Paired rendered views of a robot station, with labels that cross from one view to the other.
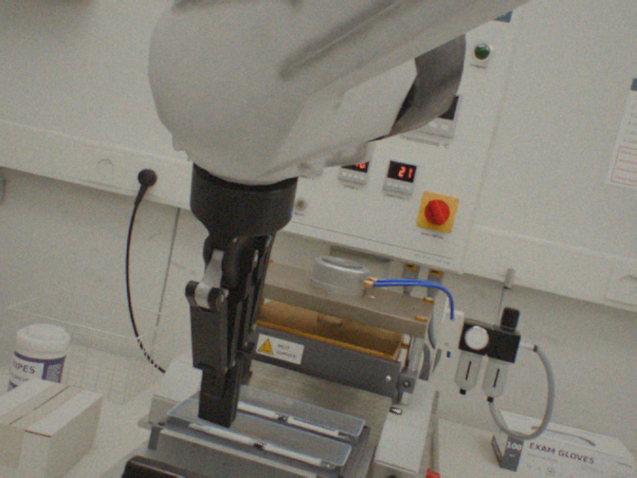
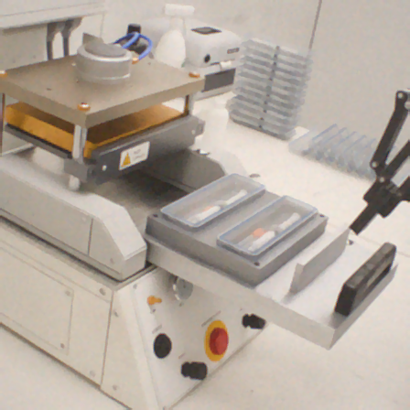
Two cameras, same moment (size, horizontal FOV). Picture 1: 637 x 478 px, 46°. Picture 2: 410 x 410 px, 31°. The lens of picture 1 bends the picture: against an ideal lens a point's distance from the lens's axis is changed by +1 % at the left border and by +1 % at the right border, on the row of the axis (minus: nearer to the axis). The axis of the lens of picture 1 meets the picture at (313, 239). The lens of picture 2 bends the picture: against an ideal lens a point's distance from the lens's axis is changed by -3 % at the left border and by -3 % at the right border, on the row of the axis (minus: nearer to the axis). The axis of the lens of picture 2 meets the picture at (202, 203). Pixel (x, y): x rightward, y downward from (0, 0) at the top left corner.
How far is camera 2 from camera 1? 105 cm
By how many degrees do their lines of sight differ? 72
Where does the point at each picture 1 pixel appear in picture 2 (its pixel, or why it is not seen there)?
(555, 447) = not seen: hidden behind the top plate
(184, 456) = (310, 267)
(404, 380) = (199, 127)
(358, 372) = (178, 139)
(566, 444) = not seen: hidden behind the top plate
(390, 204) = not seen: outside the picture
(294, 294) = (134, 102)
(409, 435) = (235, 164)
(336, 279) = (125, 70)
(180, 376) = (119, 228)
